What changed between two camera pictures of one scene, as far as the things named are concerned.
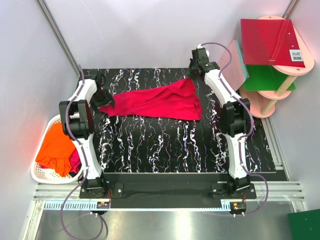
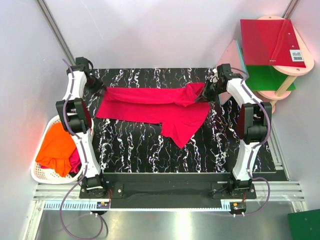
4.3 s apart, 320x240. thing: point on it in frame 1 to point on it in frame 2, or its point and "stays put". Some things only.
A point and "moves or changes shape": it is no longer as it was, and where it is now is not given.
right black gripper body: [191, 71] to [212, 90]
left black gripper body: [100, 98] to [93, 85]
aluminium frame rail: [60, 36] stays put
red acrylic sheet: [273, 42] stays put
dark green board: [304, 225] stays put
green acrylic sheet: [265, 78] stays put
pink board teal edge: [236, 73] stays put
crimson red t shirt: [176, 100] moves or changes shape
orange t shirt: [56, 149] stays put
